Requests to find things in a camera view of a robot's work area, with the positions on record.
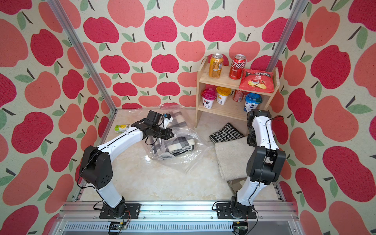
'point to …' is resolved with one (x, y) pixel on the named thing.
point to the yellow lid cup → (223, 92)
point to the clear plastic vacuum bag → (183, 164)
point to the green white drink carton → (120, 129)
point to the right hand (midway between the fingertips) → (263, 151)
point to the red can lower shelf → (238, 95)
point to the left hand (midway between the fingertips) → (175, 137)
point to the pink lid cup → (208, 95)
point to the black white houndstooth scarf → (227, 132)
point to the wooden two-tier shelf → (232, 108)
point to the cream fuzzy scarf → (233, 156)
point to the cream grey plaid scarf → (181, 143)
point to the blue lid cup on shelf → (252, 100)
